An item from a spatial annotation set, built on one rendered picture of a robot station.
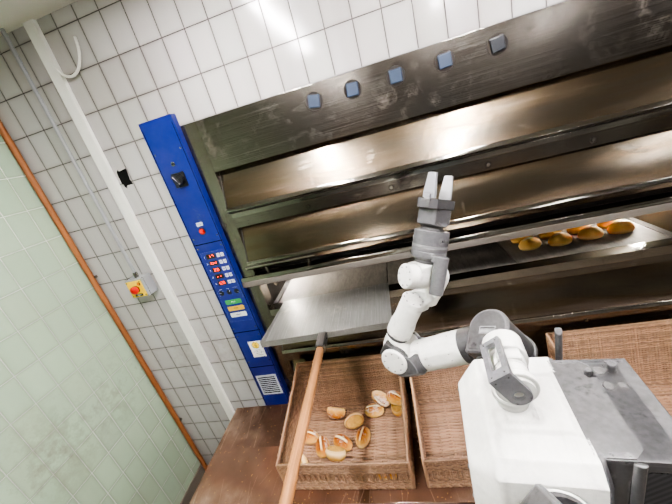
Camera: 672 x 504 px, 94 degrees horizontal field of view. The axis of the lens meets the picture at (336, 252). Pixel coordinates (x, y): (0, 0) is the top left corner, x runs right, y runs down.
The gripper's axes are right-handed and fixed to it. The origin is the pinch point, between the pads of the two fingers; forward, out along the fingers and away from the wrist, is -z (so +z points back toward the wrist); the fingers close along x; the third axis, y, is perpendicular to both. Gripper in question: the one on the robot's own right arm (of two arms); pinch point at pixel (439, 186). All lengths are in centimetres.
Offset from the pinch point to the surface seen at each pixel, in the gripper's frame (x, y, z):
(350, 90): -14, 49, -33
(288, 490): 34, 7, 72
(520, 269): -76, -3, 28
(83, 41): 53, 130, -43
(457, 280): -63, 17, 36
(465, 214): -53, 14, 7
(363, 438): -30, 32, 111
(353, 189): -24, 50, 2
